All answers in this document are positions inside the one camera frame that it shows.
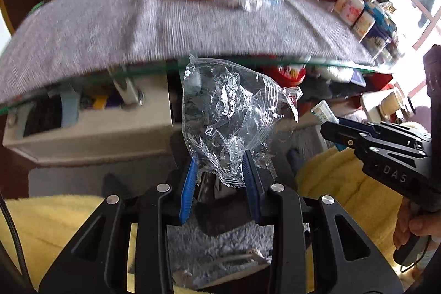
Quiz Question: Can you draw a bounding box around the glass coffee table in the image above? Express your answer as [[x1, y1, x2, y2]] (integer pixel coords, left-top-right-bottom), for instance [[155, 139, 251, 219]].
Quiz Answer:
[[0, 0, 397, 167]]

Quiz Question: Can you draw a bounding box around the cream ceramic jar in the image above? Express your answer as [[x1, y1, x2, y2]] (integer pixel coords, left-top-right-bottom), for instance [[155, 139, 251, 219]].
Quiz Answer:
[[361, 88, 408, 123]]

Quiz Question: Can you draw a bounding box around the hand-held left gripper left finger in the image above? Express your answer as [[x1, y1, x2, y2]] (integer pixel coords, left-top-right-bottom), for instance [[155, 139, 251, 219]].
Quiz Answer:
[[38, 153, 199, 294]]

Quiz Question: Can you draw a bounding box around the grey table cloth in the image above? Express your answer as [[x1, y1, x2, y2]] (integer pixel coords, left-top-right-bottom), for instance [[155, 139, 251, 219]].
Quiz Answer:
[[0, 0, 376, 105]]

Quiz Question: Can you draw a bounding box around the blue round tin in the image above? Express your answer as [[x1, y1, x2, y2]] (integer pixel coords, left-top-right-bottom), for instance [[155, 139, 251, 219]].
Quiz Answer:
[[363, 5, 397, 55]]

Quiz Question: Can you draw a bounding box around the clear plastic wrapper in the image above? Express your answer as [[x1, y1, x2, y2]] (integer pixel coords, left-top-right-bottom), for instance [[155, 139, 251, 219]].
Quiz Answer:
[[182, 55, 302, 188]]

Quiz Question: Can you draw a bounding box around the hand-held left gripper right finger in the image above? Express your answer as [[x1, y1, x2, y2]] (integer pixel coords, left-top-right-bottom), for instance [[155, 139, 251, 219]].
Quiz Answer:
[[242, 149, 404, 294]]

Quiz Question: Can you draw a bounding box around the black cable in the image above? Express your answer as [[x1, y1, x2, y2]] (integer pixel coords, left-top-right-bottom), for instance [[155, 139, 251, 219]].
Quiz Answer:
[[0, 197, 32, 291]]

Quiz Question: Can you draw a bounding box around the small white bottle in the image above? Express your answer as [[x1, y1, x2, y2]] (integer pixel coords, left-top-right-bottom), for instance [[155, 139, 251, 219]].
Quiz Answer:
[[351, 10, 376, 37]]

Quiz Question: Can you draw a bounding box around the white bottle pink label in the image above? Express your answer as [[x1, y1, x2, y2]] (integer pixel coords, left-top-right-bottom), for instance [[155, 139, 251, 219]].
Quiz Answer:
[[334, 0, 365, 26]]

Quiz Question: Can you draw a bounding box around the person's right hand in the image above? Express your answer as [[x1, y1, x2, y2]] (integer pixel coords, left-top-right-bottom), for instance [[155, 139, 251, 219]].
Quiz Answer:
[[393, 201, 441, 249]]

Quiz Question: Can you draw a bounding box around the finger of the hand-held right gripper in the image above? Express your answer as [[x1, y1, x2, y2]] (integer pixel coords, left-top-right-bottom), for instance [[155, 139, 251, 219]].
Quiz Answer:
[[339, 118, 431, 139], [320, 122, 431, 158]]

